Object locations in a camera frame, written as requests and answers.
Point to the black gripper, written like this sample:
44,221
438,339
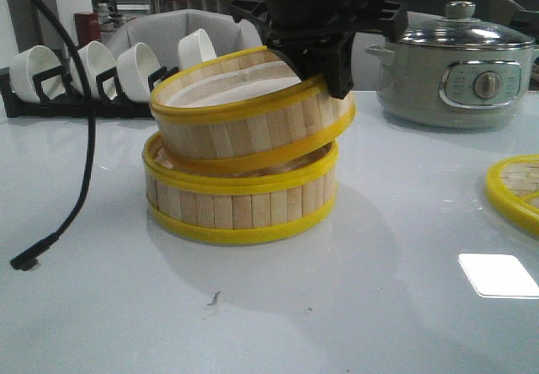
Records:
316,36

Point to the grey chair left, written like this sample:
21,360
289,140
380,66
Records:
163,31

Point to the bamboo steamer basket yellow rims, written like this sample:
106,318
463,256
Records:
240,210

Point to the white steamer cloth liner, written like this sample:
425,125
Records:
235,86

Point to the glass pot lid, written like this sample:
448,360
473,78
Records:
460,30

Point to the yellow bamboo steamer lid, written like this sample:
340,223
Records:
511,188

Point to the grey electric cooking pot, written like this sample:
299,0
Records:
477,89

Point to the red bin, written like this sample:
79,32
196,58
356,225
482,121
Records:
87,27

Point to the black bowl rack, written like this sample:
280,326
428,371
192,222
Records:
111,103

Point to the white ceramic bowl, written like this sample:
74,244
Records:
96,58
194,49
27,64
134,67

